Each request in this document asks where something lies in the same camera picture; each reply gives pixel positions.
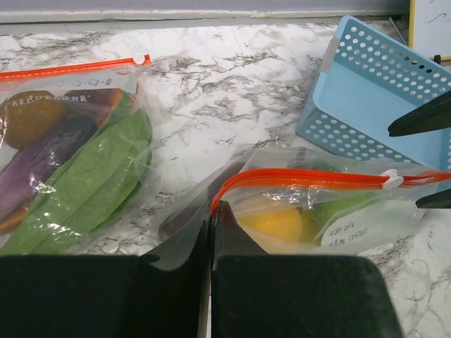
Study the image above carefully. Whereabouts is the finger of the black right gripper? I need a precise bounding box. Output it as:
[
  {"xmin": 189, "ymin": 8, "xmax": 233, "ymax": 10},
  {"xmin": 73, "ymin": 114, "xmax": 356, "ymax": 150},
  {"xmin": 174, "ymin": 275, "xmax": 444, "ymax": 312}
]
[
  {"xmin": 388, "ymin": 92, "xmax": 451, "ymax": 137},
  {"xmin": 416, "ymin": 189, "xmax": 451, "ymax": 209}
]

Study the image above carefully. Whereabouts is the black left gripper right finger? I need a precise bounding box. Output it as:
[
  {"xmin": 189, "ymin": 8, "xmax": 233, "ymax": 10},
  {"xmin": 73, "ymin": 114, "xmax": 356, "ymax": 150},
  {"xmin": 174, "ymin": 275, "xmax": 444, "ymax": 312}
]
[{"xmin": 210, "ymin": 202, "xmax": 403, "ymax": 337}]

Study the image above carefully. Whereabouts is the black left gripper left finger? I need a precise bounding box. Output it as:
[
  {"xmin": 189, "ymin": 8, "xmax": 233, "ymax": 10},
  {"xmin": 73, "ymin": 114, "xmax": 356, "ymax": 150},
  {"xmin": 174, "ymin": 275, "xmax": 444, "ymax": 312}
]
[{"xmin": 1, "ymin": 216, "xmax": 209, "ymax": 337}]

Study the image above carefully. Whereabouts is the yellow lemon fruit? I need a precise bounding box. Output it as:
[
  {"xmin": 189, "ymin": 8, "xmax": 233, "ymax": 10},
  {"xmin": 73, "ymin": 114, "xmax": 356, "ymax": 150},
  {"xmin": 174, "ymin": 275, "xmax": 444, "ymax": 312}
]
[{"xmin": 237, "ymin": 208, "xmax": 303, "ymax": 242}]

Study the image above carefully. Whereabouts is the green wrinkled ball fruit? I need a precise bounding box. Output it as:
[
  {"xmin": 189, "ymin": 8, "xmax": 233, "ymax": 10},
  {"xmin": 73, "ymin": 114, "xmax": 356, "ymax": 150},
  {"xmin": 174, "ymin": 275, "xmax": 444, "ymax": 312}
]
[{"xmin": 302, "ymin": 160, "xmax": 385, "ymax": 244}]

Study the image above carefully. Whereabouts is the green leafy vegetable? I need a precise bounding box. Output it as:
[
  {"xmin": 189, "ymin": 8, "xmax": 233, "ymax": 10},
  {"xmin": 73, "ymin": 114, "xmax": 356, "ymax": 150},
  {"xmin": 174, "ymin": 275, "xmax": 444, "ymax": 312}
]
[{"xmin": 1, "ymin": 108, "xmax": 152, "ymax": 256}]

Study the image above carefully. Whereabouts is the clear zip bag orange zipper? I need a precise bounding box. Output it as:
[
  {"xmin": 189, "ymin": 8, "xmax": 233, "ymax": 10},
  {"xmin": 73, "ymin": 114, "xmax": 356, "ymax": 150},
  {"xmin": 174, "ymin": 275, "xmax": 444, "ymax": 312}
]
[{"xmin": 1, "ymin": 54, "xmax": 159, "ymax": 256}]

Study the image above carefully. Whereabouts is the purple eggplant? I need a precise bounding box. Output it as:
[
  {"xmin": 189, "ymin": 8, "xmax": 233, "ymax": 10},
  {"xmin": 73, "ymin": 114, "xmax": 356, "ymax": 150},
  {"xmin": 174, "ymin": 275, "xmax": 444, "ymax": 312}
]
[{"xmin": 1, "ymin": 116, "xmax": 97, "ymax": 217}]

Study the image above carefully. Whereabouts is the brown kiwi fruit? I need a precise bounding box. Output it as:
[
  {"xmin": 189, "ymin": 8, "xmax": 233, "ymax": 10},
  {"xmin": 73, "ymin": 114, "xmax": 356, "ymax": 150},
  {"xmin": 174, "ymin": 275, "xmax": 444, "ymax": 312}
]
[{"xmin": 1, "ymin": 91, "xmax": 67, "ymax": 150}]

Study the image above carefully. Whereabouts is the red and orange meat slab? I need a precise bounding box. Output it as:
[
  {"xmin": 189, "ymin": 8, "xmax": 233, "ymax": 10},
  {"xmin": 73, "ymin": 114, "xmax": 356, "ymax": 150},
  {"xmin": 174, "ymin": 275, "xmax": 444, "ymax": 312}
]
[{"xmin": 78, "ymin": 89, "xmax": 134, "ymax": 127}]

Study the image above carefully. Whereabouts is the light blue perforated plastic basket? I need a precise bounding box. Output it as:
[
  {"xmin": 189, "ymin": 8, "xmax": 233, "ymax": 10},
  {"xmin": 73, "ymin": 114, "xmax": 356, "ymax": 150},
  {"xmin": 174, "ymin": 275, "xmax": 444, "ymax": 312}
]
[{"xmin": 295, "ymin": 16, "xmax": 450, "ymax": 170}]

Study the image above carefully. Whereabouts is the small whiteboard wooden frame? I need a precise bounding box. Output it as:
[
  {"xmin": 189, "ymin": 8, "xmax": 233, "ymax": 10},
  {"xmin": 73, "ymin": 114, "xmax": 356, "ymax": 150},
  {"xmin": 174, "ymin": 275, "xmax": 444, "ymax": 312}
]
[{"xmin": 408, "ymin": 0, "xmax": 451, "ymax": 61}]

